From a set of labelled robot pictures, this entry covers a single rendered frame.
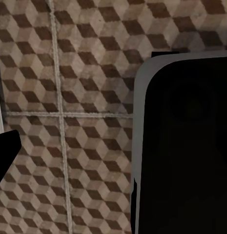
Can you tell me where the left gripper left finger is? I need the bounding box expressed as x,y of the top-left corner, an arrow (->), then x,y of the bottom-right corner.
0,130 -> 21,182

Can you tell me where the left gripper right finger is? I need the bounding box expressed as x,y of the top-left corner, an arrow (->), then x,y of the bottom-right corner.
215,129 -> 227,164

